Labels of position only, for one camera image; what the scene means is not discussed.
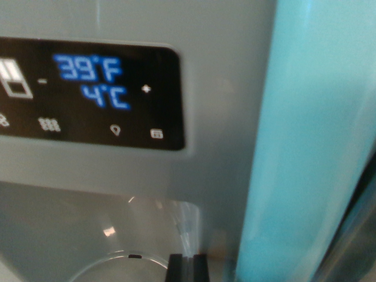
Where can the grey fridge door with dispenser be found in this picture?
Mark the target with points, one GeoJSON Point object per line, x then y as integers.
{"type": "Point", "coordinates": [211, 176]}

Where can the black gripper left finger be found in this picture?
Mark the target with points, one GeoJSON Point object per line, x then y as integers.
{"type": "Point", "coordinates": [174, 270]}

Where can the black temperature display panel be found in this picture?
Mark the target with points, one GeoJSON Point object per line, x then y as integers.
{"type": "Point", "coordinates": [88, 117]}

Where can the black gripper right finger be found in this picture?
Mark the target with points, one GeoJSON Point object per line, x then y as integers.
{"type": "Point", "coordinates": [201, 270]}

